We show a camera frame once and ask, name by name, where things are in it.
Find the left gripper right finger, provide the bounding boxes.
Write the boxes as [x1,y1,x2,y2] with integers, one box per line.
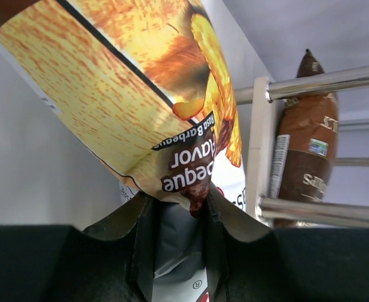
[202,188,369,301]

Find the white two-tier shelf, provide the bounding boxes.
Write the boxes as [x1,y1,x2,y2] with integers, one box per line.
[235,66,369,227]

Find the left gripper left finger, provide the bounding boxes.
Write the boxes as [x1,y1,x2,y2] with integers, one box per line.
[0,196,154,301]

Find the brown Chuba cassava bag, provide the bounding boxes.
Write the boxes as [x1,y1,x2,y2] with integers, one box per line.
[0,0,246,302]

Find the brown Kettle sea salt bag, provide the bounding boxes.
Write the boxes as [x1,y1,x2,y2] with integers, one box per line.
[270,48,341,229]

